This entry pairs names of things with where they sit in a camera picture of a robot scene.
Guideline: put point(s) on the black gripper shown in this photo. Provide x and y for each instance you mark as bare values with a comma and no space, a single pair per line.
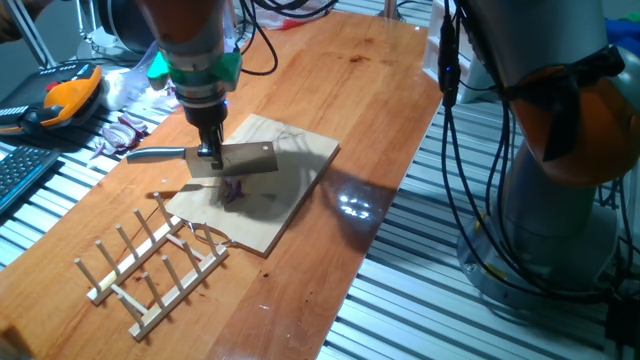
205,112

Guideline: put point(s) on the steel cleaver knife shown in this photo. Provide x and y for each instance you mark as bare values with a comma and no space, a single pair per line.
250,160

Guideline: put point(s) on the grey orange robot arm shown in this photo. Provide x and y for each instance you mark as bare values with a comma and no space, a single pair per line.
565,140

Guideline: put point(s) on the red onion piece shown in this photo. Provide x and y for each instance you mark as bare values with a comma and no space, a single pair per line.
234,191

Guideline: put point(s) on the red onion slices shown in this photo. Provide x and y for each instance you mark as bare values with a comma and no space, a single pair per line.
120,135

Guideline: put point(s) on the light wooden cutting board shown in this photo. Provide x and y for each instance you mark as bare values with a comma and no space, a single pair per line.
290,200

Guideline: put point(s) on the clear bag of chopped onion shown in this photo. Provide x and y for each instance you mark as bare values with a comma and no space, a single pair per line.
140,85

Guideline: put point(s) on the white rounded lump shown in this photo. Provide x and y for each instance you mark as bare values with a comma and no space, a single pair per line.
112,90

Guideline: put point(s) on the wooden peg dish rack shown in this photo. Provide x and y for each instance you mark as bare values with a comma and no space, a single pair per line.
175,290

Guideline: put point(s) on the large reddish wooden panel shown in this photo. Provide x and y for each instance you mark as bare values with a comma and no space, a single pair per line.
350,100

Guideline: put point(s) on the orange black teach pendant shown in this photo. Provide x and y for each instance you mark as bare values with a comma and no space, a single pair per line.
70,97

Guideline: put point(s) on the black round reel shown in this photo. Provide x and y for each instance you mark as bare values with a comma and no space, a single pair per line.
125,25

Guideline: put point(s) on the white shopping bag red print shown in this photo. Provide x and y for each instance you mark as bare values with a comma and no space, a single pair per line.
295,22

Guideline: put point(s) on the white metal clamp stand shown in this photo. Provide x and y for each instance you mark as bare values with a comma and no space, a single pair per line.
97,45

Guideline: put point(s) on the black keyboard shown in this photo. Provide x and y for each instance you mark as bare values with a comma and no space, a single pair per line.
20,172

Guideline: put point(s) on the blue plastic bag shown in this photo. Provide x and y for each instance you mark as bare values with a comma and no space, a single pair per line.
625,30

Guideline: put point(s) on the aluminium frame post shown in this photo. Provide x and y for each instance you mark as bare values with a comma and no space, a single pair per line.
30,35
391,9

